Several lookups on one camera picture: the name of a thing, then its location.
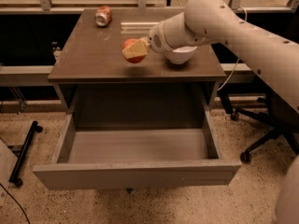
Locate white cable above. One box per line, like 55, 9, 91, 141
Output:
217, 7, 248, 91

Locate black floor cable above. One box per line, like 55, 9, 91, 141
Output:
0, 183, 31, 224

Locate black office chair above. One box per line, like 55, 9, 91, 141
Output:
218, 89, 299, 164

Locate red apple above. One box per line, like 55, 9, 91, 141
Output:
121, 38, 148, 63

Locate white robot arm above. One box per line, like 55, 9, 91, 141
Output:
122, 0, 299, 110

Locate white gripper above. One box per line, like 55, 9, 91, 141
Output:
121, 24, 172, 60

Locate white ceramic bowl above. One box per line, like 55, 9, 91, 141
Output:
165, 47, 197, 64

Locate open grey drawer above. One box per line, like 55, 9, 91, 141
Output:
34, 95, 241, 189

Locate black wheeled stand leg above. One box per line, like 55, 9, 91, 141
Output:
8, 120, 43, 188

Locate red soda can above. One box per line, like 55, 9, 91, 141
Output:
94, 6, 112, 27

